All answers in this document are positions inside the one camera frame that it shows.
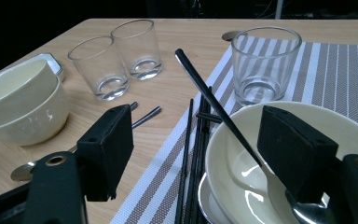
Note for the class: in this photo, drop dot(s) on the white metal stand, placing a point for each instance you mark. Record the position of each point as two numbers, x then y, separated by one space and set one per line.
279 9

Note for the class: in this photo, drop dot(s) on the bundle of black chopsticks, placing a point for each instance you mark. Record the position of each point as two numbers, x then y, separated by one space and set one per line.
195 161

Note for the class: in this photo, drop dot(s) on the cream ceramic bowl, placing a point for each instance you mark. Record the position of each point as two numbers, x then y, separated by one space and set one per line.
239 149
28 124
15 87

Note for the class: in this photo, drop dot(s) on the grey striped placemat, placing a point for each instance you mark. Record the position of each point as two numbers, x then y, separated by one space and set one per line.
332 71

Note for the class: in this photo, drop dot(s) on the white square plate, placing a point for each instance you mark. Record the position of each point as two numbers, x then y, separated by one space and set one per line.
56 63
209 205

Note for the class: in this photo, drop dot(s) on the single black chopstick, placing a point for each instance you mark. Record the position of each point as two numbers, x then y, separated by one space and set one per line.
205 115
213 120

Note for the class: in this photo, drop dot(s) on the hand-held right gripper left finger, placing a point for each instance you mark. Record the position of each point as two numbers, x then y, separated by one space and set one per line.
105 152

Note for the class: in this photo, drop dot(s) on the clear glass cup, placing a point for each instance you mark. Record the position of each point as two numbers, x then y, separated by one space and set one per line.
265 65
101 70
138 49

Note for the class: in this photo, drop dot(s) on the grey round table grommet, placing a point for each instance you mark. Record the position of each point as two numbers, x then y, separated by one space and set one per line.
230 36

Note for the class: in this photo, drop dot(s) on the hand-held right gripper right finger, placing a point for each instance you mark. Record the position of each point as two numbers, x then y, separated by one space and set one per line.
295 155

